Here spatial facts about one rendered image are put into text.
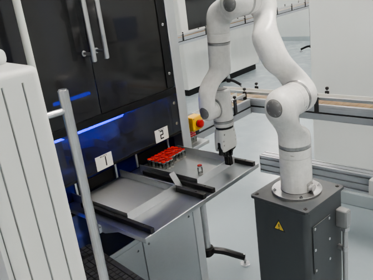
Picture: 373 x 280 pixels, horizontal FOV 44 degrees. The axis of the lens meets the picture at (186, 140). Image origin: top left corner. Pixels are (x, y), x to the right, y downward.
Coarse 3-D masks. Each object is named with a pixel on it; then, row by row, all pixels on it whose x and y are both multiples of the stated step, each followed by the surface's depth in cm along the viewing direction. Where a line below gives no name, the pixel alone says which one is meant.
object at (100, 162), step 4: (108, 152) 189; (100, 156) 186; (104, 156) 187; (108, 156) 189; (96, 160) 184; (100, 160) 186; (104, 160) 188; (108, 160) 189; (112, 160) 191; (96, 164) 185; (100, 164) 186; (104, 164) 188; (108, 164) 189; (112, 164) 191; (100, 168) 187; (104, 168) 188
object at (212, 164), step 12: (192, 156) 218; (204, 156) 215; (216, 156) 210; (144, 168) 206; (156, 168) 201; (180, 168) 206; (192, 168) 204; (204, 168) 203; (216, 168) 195; (192, 180) 188; (204, 180) 190
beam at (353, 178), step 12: (264, 156) 293; (276, 156) 290; (264, 168) 296; (276, 168) 290; (312, 168) 272; (324, 168) 267; (336, 168) 263; (348, 168) 261; (360, 168) 259; (324, 180) 269; (336, 180) 264; (348, 180) 259; (360, 180) 254; (360, 192) 256
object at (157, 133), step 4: (160, 128) 210; (164, 128) 212; (156, 132) 208; (160, 132) 210; (164, 132) 212; (156, 136) 208; (164, 136) 212; (168, 136) 214; (156, 140) 208; (160, 140) 211
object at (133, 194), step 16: (128, 176) 202; (144, 176) 195; (96, 192) 193; (112, 192) 191; (128, 192) 189; (144, 192) 187; (160, 192) 186; (176, 192) 184; (112, 208) 171; (128, 208) 176; (144, 208) 172
